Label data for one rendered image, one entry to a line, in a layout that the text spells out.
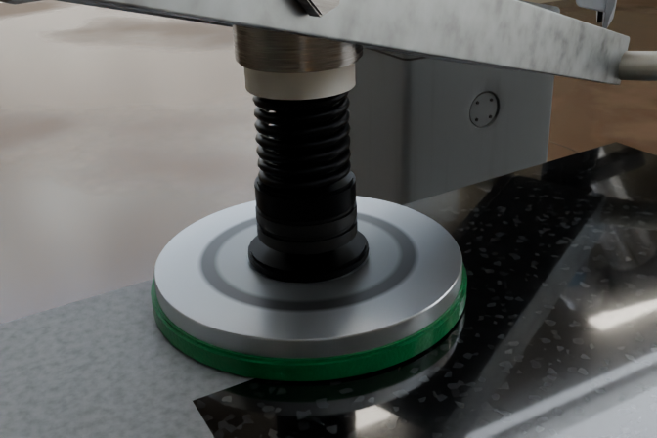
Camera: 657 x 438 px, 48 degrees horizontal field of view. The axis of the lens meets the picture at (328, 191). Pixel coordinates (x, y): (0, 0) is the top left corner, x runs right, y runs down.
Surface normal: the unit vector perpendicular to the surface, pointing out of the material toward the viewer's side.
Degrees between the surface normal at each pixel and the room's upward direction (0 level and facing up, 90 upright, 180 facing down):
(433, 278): 0
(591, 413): 0
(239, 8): 90
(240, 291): 0
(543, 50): 90
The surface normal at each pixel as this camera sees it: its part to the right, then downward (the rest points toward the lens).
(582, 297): -0.03, -0.92
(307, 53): 0.19, 0.38
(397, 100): -0.88, 0.21
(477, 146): 0.48, 0.33
